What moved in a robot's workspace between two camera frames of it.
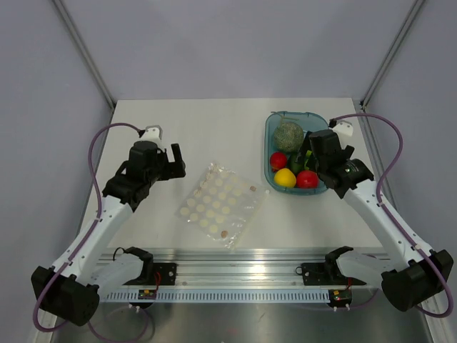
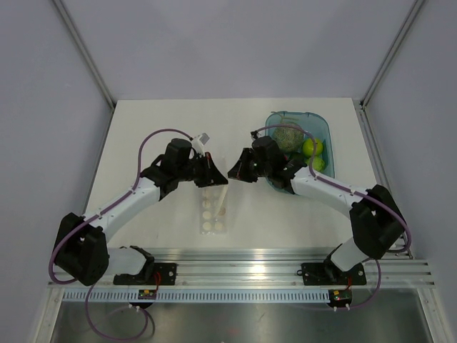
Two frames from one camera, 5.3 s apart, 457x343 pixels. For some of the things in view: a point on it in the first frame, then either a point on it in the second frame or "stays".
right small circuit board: x=340 y=297 stays
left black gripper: x=173 y=169 → x=213 y=176
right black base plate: x=325 y=274 stays
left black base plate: x=167 y=272 stays
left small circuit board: x=146 y=294 stays
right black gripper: x=306 y=145 → x=240 y=171
